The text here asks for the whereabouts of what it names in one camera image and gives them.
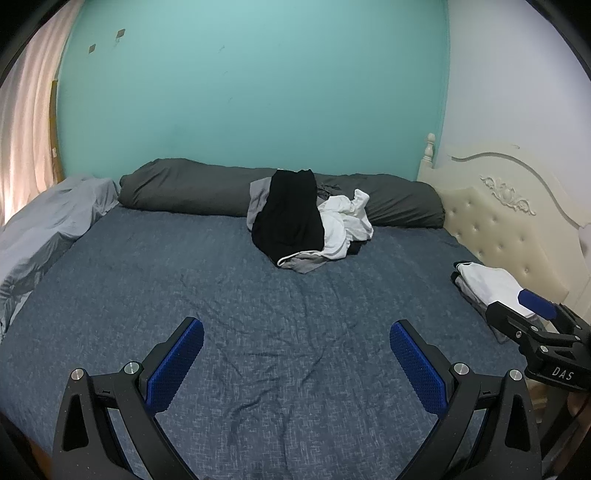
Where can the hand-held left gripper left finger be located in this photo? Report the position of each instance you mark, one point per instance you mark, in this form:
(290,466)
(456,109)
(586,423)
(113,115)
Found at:
(178,364)

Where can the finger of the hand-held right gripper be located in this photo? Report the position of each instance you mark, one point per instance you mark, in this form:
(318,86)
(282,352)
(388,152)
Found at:
(535,302)
(505,321)

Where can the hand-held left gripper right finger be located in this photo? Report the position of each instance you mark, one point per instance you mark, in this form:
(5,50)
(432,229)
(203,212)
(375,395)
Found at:
(418,369)

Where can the black sweater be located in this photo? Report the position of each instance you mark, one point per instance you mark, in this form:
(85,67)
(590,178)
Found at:
(288,217)

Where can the white folded garment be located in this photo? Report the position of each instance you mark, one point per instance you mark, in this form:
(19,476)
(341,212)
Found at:
(489,281)

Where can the grey folded garment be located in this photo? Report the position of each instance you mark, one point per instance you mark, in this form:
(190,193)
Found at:
(468,291)

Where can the cream tufted headboard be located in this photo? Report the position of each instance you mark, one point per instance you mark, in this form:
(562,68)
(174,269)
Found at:
(503,221)

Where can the white crumpled shirt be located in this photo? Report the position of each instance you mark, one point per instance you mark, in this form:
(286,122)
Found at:
(341,226)

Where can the dark grey long pillow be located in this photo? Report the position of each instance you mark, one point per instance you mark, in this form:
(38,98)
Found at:
(184,189)

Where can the grey knit garment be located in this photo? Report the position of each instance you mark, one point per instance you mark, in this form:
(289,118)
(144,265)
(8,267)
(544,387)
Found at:
(257,199)

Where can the light grey crumpled blanket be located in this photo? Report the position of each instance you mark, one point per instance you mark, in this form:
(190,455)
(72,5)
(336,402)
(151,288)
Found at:
(46,221)

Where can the pink curtain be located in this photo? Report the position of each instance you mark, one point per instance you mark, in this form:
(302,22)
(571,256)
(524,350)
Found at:
(23,115)

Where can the wooden window frame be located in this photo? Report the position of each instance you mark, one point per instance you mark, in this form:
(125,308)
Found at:
(55,138)

